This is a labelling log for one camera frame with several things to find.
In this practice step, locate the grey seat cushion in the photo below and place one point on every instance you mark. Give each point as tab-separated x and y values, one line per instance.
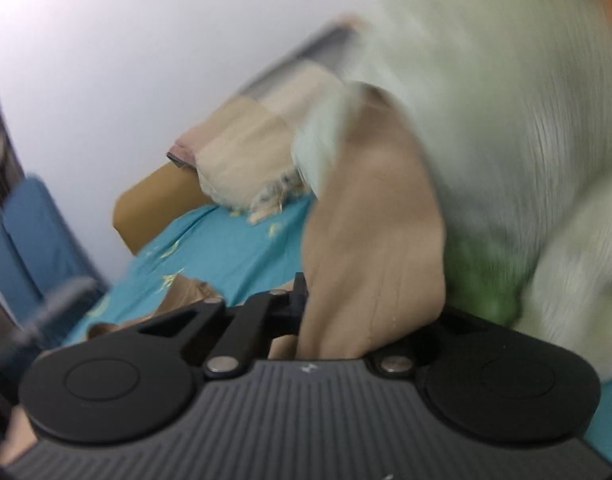
61	297

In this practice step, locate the checked beige pillow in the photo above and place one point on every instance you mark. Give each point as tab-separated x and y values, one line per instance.
246	160

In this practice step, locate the mustard headboard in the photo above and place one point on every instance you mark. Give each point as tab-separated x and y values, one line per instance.
151	205

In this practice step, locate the tan clothes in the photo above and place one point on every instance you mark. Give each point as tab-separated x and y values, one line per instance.
375	235

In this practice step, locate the green fleece printed blanket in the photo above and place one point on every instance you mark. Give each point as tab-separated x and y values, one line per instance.
485	110

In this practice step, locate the blue covered chair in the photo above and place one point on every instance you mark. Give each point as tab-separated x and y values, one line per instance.
26	240

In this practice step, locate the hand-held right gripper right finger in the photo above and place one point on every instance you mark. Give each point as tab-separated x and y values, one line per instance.
395	364

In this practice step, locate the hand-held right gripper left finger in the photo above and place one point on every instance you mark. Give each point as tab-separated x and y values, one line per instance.
286	305

